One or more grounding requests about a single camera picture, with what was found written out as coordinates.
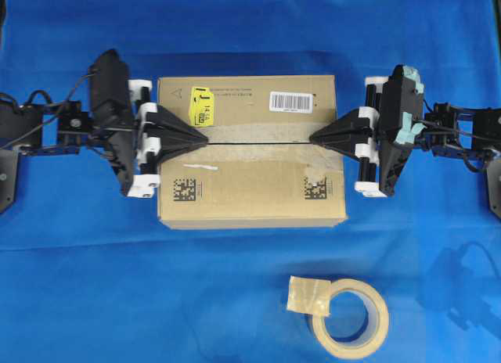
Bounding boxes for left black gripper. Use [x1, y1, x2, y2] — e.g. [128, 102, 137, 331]
[88, 49, 208, 199]

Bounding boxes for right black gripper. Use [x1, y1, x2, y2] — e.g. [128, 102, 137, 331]
[309, 65, 424, 198]

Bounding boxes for brown cardboard box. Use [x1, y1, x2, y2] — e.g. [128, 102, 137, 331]
[157, 75, 348, 230]

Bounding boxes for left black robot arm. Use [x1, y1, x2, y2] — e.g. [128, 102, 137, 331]
[1, 49, 209, 198]

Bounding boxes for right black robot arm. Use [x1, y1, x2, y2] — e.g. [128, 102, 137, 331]
[309, 65, 500, 198]

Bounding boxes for blue table cloth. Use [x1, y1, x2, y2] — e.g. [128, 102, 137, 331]
[1, 0, 500, 362]

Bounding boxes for beige packing tape roll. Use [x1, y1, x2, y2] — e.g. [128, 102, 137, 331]
[287, 276, 390, 360]

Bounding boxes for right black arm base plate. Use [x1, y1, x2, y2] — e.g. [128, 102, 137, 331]
[485, 152, 501, 218]

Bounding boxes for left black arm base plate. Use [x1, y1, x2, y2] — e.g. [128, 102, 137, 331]
[0, 149, 20, 214]

